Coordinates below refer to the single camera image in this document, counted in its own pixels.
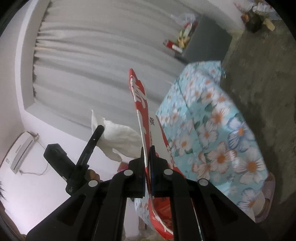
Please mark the person's left hand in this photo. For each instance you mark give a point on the person's left hand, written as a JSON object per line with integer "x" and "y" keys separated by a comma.
{"x": 93, "y": 175}

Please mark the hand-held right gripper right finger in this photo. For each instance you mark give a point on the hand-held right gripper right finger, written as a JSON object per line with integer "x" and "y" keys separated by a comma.
{"x": 159, "y": 176}

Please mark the grey cabinet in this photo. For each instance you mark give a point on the grey cabinet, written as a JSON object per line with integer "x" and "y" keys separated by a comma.
{"x": 208, "y": 39}

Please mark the clear plastic bag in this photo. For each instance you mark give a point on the clear plastic bag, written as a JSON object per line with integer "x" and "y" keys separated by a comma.
{"x": 185, "y": 17}

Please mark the white wall air conditioner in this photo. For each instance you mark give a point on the white wall air conditioner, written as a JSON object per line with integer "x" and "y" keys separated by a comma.
{"x": 19, "y": 150}

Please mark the floral light blue tablecloth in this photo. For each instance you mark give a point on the floral light blue tablecloth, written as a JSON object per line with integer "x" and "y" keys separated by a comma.
{"x": 208, "y": 139}

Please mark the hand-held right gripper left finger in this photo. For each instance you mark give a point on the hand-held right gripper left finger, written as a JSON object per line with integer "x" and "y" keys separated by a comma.
{"x": 138, "y": 176}

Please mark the pink plastic object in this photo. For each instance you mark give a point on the pink plastic object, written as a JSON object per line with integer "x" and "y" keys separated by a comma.
{"x": 268, "y": 197}

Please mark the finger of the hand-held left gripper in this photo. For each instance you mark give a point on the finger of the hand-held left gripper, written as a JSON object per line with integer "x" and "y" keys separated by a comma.
{"x": 92, "y": 143}

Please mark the white curtain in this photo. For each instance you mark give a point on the white curtain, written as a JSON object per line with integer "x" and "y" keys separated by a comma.
{"x": 92, "y": 69}

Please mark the pile of snack packets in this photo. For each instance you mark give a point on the pile of snack packets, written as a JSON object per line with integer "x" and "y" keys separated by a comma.
{"x": 185, "y": 37}

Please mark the small white bottle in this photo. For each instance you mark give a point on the small white bottle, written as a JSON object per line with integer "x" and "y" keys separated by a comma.
{"x": 178, "y": 49}

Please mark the red white carton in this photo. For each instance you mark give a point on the red white carton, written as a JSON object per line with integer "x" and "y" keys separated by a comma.
{"x": 141, "y": 111}

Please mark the white printed plastic bag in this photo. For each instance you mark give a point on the white printed plastic bag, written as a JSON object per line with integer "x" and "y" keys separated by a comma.
{"x": 245, "y": 4}

